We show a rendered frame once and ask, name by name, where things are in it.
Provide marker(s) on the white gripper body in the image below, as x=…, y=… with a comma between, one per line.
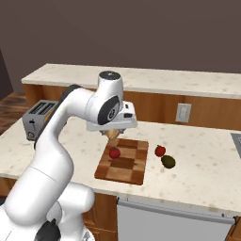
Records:
x=109, y=125

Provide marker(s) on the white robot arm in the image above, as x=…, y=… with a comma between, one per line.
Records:
x=53, y=163

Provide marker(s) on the yellow-brown onion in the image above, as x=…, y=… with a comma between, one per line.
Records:
x=113, y=134

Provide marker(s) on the red tomato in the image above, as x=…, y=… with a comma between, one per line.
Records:
x=114, y=152

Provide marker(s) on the chequered wooden cutting board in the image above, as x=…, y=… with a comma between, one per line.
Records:
x=125, y=163

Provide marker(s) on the red bell pepper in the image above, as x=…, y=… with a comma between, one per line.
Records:
x=160, y=151

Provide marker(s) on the dark green avocado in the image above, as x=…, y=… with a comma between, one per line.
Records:
x=168, y=161

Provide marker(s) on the silver toaster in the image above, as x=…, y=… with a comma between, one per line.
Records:
x=36, y=120

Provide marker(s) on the wooden cupboard door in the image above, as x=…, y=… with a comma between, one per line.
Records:
x=102, y=216
x=7, y=186
x=234, y=233

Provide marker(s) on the wooden counter back panel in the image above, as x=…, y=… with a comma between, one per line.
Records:
x=204, y=109

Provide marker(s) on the grey dishwasher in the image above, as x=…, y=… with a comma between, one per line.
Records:
x=169, y=227

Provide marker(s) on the grey sink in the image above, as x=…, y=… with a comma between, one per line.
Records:
x=237, y=140

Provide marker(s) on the white wall socket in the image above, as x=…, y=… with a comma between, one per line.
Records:
x=183, y=112

